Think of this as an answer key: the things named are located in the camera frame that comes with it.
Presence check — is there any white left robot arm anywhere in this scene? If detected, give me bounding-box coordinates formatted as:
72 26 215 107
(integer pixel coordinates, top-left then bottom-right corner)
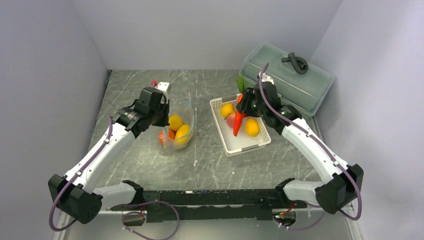
48 82 171 224

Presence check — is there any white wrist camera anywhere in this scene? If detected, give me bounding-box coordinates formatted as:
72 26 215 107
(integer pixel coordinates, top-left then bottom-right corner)
257 74 275 85
151 80 172 98

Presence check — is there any orange toy carrot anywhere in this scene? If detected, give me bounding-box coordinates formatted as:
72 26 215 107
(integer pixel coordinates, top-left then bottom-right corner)
233 94 246 137

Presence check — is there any yellow toy apple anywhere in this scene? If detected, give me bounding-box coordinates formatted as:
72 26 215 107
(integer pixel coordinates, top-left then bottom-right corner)
168 114 184 133

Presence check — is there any white perforated plastic basket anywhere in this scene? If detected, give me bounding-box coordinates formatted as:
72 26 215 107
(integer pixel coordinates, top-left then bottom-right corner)
209 96 271 157

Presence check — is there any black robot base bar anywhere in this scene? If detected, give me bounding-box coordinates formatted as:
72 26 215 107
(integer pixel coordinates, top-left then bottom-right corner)
110 185 307 223

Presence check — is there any yellow toy fruit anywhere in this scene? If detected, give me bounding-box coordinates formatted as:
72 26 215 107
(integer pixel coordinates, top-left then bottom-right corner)
244 118 260 137

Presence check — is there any clear zip top bag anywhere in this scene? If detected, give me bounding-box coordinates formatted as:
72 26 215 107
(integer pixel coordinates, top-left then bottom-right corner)
158 101 195 155

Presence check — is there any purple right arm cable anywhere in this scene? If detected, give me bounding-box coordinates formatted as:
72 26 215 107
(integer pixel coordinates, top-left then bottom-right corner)
258 62 363 232

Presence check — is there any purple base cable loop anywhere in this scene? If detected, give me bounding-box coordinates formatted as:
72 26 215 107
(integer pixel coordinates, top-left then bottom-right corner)
121 201 180 240

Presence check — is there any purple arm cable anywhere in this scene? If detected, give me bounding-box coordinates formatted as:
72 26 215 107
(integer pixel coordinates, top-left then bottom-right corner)
48 115 115 232
258 62 363 232

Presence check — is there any red toy strawberry with leaves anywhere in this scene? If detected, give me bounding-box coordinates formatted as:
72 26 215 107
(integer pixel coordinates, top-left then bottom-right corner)
236 75 245 94

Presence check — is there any yellow toy mango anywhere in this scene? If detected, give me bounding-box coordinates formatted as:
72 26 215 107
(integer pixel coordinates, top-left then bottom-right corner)
174 124 190 146

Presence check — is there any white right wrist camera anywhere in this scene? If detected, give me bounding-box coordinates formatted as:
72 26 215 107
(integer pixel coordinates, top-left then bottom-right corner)
257 74 275 85

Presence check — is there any pink toy peach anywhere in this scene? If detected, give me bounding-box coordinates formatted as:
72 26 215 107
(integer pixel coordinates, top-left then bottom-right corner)
225 113 236 129

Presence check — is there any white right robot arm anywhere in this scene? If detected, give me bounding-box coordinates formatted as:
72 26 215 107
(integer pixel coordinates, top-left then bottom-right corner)
236 82 364 214

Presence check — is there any dark coiled hose piece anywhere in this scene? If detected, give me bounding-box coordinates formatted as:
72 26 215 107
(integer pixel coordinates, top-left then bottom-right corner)
281 52 310 75

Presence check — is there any green storage box clear lid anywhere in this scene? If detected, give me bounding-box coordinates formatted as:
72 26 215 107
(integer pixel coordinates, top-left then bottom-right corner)
239 43 336 117

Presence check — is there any orange toy tangerine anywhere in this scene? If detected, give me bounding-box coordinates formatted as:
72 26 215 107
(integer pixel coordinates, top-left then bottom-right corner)
158 129 175 146

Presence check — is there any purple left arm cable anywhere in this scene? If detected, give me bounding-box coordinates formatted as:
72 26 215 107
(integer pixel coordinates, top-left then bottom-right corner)
48 115 115 232

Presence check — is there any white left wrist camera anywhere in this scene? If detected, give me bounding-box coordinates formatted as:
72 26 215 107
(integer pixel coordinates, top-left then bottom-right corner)
151 80 172 98

